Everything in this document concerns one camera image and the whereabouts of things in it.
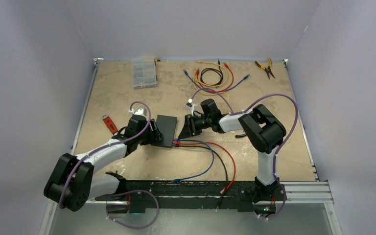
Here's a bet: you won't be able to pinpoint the black ethernet cable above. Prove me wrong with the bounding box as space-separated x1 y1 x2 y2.
200 60 224 88
174 144 229 212

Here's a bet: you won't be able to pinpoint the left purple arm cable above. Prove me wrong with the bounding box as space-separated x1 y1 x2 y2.
58 101 160 230

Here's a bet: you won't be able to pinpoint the small black cutters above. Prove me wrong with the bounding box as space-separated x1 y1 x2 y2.
235 132 247 139

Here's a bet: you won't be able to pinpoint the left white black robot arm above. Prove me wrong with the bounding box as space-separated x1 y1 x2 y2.
43 115 164 212

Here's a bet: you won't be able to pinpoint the yellow handled pliers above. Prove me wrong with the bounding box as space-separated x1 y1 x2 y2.
255 57 275 79

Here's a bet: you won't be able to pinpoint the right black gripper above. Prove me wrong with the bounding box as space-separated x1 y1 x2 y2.
178 114 212 140

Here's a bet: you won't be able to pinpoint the clear plastic organizer box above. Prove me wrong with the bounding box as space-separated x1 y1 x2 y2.
131 57 158 89

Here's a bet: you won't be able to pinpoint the black network switch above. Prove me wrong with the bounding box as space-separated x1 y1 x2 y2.
151 115 178 148

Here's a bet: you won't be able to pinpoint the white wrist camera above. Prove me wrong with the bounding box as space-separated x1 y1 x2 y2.
186 98 197 116
129 108 148 118

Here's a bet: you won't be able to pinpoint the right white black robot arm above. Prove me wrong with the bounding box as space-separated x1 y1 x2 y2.
178 99 286 199

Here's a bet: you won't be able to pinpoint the aluminium frame rail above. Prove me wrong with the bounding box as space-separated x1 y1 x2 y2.
48 58 334 205

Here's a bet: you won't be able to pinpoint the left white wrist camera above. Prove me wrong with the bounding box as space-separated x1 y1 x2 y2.
129 108 148 118

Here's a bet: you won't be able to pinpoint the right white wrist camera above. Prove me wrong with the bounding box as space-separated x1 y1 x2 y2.
186 98 197 116

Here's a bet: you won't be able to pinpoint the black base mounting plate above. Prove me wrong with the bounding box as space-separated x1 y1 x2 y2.
96 180 287 214

